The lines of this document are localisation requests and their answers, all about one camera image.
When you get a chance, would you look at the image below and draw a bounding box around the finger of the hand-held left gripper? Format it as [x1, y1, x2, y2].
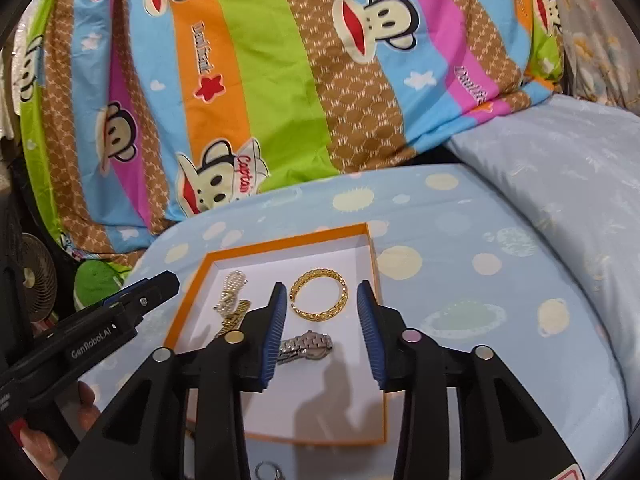
[102, 270, 181, 327]

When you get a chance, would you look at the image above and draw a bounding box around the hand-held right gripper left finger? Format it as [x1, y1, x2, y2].
[59, 281, 288, 480]

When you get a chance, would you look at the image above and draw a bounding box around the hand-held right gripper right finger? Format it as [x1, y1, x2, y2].
[356, 280, 579, 480]

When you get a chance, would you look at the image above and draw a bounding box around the silver wristwatch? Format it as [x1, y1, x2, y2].
[276, 330, 334, 366]

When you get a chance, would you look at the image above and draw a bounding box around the gold watch band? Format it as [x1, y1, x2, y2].
[216, 299, 252, 339]

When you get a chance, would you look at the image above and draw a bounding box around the gold chain bracelet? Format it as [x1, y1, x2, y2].
[289, 269, 349, 321]

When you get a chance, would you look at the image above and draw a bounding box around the pearl bracelet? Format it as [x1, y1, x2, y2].
[213, 270, 250, 312]

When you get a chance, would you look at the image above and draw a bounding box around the orange-rimmed white box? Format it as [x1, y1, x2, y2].
[163, 222, 389, 446]

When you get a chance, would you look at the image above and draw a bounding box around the person's left hand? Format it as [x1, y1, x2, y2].
[7, 381, 102, 480]

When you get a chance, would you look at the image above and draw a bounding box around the green plush toy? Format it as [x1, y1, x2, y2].
[73, 259, 132, 313]

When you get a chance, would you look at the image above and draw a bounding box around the black electric fan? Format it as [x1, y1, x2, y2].
[19, 232, 60, 325]

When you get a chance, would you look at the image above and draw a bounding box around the light blue spotted bedsheet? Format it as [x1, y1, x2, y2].
[75, 162, 632, 480]

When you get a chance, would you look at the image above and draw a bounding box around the pale blue patterned pillow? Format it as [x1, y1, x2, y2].
[444, 94, 640, 401]

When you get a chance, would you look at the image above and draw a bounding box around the colourful striped cartoon blanket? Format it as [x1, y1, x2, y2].
[17, 0, 566, 271]

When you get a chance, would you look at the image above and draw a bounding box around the grey floral cloth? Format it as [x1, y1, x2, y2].
[547, 0, 640, 111]

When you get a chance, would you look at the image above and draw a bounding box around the silver ring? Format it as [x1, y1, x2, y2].
[254, 460, 287, 480]

